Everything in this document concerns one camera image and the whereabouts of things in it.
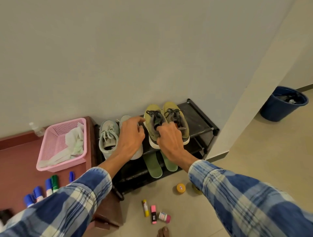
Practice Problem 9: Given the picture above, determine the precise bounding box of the white crumpled cloth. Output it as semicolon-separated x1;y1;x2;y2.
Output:
39;123;85;168

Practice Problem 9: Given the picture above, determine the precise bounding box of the clear plastic bottle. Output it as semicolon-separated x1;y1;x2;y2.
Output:
29;122;45;137

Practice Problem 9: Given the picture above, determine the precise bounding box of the pink plastic basket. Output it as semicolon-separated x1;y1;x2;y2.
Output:
36;118;88;172

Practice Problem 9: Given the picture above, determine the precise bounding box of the black trash bag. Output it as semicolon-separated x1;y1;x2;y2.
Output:
275;91;306;105

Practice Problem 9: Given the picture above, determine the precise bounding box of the person's right forearm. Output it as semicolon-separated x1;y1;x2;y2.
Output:
170;149;313;237

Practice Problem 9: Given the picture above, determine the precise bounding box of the person's left forearm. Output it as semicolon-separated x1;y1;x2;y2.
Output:
0;153;132;237

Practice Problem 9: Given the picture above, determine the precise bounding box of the olive green sneaker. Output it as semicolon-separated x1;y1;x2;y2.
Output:
162;102;190;145
143;104;169;149

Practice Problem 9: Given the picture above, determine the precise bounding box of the black shoe rack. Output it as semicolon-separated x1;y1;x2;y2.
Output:
94;98;220;201

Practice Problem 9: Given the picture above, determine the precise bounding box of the person's right hand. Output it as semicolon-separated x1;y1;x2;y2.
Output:
156;122;186;162

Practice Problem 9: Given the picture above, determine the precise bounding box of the blue plastic bucket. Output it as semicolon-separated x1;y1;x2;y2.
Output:
260;86;309;122

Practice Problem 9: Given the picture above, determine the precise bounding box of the person's left hand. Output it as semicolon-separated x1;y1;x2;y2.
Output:
116;116;146;160

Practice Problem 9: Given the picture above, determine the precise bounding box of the grey sneaker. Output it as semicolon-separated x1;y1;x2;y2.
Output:
119;115;144;161
98;120;121;160

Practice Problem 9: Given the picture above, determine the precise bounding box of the reddish brown wooden table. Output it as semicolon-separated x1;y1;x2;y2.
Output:
0;116;124;237

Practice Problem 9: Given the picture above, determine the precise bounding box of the person's foot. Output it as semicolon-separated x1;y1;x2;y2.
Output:
156;226;170;237

